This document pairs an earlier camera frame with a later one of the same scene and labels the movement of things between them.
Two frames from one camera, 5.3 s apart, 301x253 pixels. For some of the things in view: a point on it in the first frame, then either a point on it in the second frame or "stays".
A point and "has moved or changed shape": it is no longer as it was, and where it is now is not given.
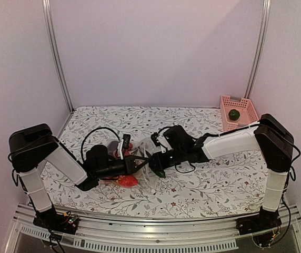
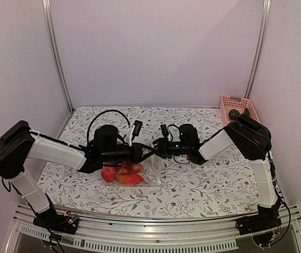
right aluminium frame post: x=255 y=70 stays
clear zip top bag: x=143 y=177 has moved or changed shape
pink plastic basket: x=237 y=113 stays
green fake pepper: x=233 y=114 stays
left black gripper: x=130 y=165 to x=137 y=155
